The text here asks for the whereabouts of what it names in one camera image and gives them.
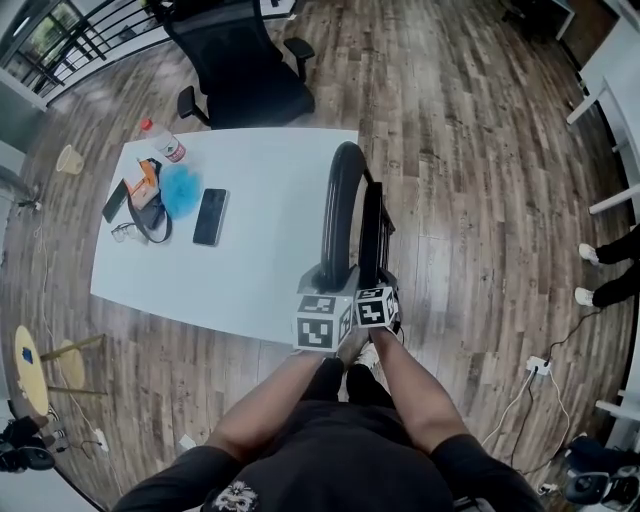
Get person's black shirt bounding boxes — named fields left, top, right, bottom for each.
left=111, top=398, right=547, bottom=512

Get person's right forearm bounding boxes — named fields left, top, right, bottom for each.
left=368, top=325, right=472, bottom=457

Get orange and white box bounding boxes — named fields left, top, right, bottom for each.
left=123, top=158, right=162, bottom=212

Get clear-framed glasses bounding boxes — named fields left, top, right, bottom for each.
left=110, top=221, right=150, bottom=246

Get black strap pouch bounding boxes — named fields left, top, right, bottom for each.
left=126, top=158, right=174, bottom=245

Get large black smartphone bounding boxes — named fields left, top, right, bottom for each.
left=192, top=187, right=231, bottom=248

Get black metal railing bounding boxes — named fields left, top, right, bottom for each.
left=0, top=0, right=174, bottom=104

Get black cable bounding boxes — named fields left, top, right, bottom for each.
left=508, top=305, right=604, bottom=469

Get yellow round side table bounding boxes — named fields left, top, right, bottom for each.
left=13, top=324, right=109, bottom=419

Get person's legs and shoes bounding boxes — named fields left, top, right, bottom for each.
left=299, top=340, right=397, bottom=409

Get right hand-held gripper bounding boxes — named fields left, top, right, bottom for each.
left=352, top=283, right=401, bottom=332

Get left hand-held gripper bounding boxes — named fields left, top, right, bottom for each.
left=291, top=263, right=362, bottom=353

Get slim black smartphone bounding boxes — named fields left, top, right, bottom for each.
left=101, top=179, right=130, bottom=225

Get black camera equipment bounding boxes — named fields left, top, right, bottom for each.
left=0, top=413, right=70, bottom=475

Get black and grey device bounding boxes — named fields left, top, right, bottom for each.
left=563, top=433, right=640, bottom=507

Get black office chair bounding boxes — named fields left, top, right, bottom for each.
left=163, top=0, right=318, bottom=131

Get beige waste bin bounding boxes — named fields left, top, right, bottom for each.
left=55, top=144, right=86, bottom=177

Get white desk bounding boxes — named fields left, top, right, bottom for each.
left=565, top=0, right=640, bottom=217

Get black folding chair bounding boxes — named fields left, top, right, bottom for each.
left=319, top=140, right=401, bottom=297

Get person's left forearm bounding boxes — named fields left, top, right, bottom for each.
left=205, top=348, right=327, bottom=465

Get blue mesh bath sponge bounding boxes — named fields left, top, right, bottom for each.
left=159, top=163, right=206, bottom=222

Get clear plastic bottle red cap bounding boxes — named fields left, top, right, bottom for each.
left=139, top=117, right=188, bottom=165

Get white cable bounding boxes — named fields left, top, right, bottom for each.
left=479, top=368, right=572, bottom=449

